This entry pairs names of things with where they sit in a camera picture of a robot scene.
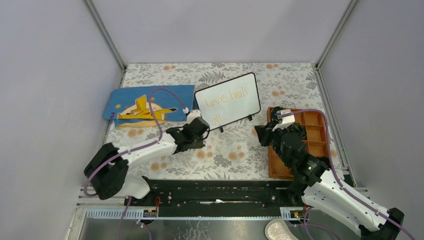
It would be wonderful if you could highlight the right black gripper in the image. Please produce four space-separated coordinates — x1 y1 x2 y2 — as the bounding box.
254 120 292 167

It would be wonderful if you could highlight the small black-framed whiteboard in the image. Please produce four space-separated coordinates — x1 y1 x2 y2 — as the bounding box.
194 72 261 131

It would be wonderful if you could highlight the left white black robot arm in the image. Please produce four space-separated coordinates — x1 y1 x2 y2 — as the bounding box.
83 117 210 206

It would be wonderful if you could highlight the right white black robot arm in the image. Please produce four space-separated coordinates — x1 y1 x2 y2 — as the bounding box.
254 123 405 240

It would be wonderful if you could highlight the rolled dark tie top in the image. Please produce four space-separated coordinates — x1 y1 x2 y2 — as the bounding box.
270 106 282 123

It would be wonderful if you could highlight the rolled dark tie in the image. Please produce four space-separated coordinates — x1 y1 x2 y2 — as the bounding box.
292 123 307 139
270 106 282 123

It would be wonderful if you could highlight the rolled dark tie right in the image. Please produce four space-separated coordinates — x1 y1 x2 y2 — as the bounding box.
292 123 307 139

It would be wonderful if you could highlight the orange wooden compartment tray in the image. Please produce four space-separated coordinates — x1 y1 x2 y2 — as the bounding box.
268 108 329 180

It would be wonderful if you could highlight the blue cartoon print cloth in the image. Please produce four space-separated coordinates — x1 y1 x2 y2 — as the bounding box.
102 84 195 128

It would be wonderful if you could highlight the grey speckled oval object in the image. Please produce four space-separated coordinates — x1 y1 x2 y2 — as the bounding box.
264 218 298 240

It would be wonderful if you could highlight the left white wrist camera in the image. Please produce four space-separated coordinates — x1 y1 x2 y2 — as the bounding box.
182 107 202 124

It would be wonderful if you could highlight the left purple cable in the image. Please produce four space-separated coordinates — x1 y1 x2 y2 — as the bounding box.
83 87 190 198

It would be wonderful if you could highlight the purple cable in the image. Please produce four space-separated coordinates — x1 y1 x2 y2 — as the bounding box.
281 108 416 240
83 87 190 198

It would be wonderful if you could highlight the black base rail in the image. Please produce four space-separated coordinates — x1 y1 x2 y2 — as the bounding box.
124 179 304 218

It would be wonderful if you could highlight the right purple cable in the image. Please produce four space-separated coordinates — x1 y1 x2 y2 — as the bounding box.
281 108 416 240

